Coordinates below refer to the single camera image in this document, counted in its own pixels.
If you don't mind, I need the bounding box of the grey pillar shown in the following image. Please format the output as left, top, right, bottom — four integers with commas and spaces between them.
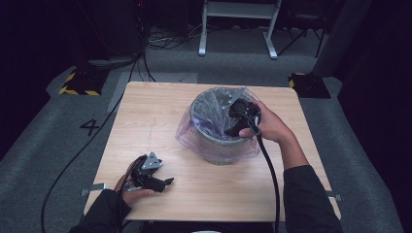
311, 0, 374, 79

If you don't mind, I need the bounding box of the metal table bracket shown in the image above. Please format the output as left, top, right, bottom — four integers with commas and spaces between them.
326, 189, 342, 202
80, 183, 107, 197

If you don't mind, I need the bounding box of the green plastic bin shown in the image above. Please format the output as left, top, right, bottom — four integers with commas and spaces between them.
189, 86, 260, 166

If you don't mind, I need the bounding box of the person's left hand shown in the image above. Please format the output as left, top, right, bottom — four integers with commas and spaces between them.
113, 154, 156, 206

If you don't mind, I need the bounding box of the black tripod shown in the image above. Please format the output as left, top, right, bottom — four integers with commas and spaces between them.
277, 6, 327, 58

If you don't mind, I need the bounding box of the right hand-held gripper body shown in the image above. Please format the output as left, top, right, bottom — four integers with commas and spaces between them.
225, 85, 262, 131

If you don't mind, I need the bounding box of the white metal stand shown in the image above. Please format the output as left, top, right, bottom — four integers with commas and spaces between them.
197, 0, 283, 60

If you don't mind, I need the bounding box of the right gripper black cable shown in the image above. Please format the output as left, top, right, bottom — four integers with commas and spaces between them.
254, 116, 282, 233

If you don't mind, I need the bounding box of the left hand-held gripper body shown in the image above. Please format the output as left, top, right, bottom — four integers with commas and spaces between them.
130, 150, 167, 193

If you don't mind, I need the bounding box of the long black floor cable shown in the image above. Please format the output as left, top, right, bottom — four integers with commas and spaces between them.
40, 51, 148, 233

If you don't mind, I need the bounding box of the person's right hand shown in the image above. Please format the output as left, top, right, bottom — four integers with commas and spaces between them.
238, 99, 298, 146

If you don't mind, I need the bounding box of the black yellow striped base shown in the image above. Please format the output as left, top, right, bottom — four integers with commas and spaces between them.
58, 67, 110, 97
288, 72, 332, 100

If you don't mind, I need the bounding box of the purple plastic bag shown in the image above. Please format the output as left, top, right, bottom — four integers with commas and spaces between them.
174, 84, 262, 163

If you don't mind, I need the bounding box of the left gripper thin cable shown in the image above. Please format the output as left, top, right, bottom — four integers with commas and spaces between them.
117, 154, 148, 196

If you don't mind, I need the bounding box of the tangle of floor cables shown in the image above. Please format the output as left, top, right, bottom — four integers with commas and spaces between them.
146, 22, 203, 51

